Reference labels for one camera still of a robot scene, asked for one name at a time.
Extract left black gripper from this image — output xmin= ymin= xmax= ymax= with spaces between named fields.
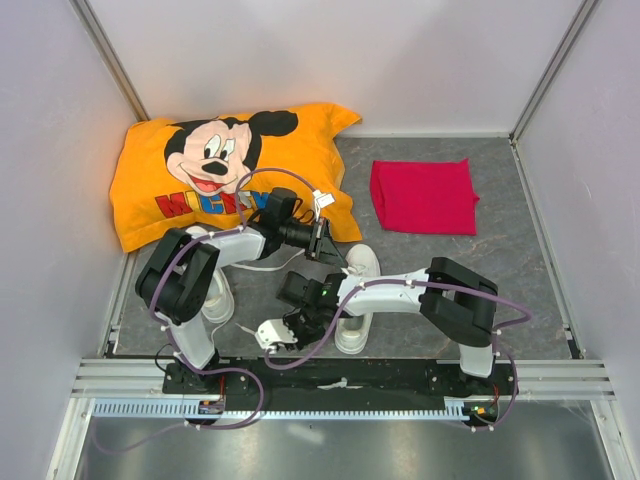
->
xmin=280 ymin=218 xmax=348 ymax=269

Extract white sneaker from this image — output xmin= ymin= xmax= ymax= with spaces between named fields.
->
xmin=237 ymin=243 xmax=380 ymax=356
xmin=186 ymin=226 xmax=304 ymax=324

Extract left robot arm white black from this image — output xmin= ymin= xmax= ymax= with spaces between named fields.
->
xmin=135 ymin=188 xmax=347 ymax=393

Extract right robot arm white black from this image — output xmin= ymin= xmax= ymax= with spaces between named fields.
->
xmin=276 ymin=257 xmax=497 ymax=394

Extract red folded cloth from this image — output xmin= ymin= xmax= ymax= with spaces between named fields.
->
xmin=369 ymin=158 xmax=480 ymax=236

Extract orange Mickey Mouse pillow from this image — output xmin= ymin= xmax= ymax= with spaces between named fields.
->
xmin=110 ymin=103 xmax=362 ymax=252

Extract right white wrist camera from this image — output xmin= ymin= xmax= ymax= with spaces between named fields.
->
xmin=254 ymin=318 xmax=298 ymax=354

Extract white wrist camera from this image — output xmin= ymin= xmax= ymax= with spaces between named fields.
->
xmin=312 ymin=189 xmax=335 ymax=220
xmin=254 ymin=318 xmax=298 ymax=354

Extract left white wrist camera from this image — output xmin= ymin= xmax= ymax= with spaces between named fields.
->
xmin=312 ymin=189 xmax=335 ymax=220

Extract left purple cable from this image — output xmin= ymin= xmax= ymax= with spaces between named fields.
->
xmin=148 ymin=166 xmax=321 ymax=366

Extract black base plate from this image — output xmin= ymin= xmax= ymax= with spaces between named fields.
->
xmin=162 ymin=358 xmax=515 ymax=410

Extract slotted aluminium cable duct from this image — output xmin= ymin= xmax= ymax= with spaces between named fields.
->
xmin=92 ymin=398 xmax=480 ymax=421

